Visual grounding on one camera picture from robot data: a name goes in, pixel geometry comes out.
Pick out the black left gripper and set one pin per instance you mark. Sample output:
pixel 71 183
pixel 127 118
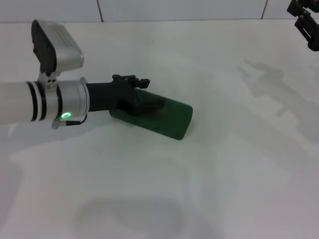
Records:
pixel 107 97

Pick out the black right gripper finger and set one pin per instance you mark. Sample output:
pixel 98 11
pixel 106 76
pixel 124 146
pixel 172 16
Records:
pixel 310 32
pixel 301 7

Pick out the green glasses case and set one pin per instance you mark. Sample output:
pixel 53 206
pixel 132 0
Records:
pixel 174 117

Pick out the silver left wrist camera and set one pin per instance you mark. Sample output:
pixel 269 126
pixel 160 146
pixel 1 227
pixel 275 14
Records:
pixel 64 47

